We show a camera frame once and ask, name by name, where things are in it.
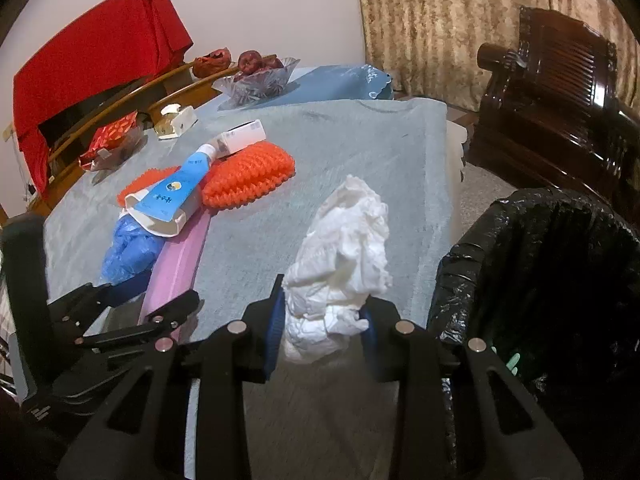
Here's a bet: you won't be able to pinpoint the blue plastic glove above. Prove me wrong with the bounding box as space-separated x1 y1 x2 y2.
101 214 165 285

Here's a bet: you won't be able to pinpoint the pink plastic bag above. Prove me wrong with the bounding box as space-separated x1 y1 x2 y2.
139 207 212 322

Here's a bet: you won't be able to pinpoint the white paper cup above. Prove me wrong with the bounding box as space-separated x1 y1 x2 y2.
125 178 201 238

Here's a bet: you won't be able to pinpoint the blue toothpaste tube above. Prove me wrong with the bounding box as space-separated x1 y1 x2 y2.
134 143 215 222

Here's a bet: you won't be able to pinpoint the orange foam net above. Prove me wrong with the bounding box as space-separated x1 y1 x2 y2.
116 166 179 208
201 141 295 210

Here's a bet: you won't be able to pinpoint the white tissue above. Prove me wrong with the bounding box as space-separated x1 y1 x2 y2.
281 176 392 364

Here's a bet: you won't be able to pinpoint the black trash bin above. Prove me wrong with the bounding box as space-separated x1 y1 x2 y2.
427 188 639 479

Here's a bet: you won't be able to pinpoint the light blue tablecloth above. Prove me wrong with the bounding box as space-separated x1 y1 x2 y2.
44 99 452 479

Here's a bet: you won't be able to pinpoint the red snack packet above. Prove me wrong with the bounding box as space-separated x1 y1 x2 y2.
79 112 138 162

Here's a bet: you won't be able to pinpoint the gold tissue box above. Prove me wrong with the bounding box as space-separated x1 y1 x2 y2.
154 103 198 141

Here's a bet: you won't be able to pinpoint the white toothpaste box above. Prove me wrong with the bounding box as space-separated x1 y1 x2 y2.
209 119 266 159

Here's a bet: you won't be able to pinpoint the wooden sideboard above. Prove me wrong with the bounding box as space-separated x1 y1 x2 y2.
27 63 238 217

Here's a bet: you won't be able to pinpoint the red cloth cover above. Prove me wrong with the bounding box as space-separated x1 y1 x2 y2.
13 0 193 194

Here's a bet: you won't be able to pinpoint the red ornament on sideboard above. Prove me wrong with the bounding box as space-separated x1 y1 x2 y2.
192 48 231 79

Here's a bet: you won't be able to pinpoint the glass fruit bowl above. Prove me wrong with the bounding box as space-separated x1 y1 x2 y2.
212 58 299 108

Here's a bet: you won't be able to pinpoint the red apples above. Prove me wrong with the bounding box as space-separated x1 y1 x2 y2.
234 50 283 81

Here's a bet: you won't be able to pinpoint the dark wooden armchair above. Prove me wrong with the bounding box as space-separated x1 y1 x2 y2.
468 6 639 208

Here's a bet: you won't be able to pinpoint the blue plastic bag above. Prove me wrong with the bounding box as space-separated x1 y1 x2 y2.
255 64 394 108

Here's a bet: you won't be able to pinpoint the beige patterned curtain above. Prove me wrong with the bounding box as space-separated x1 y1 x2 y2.
360 0 639 110

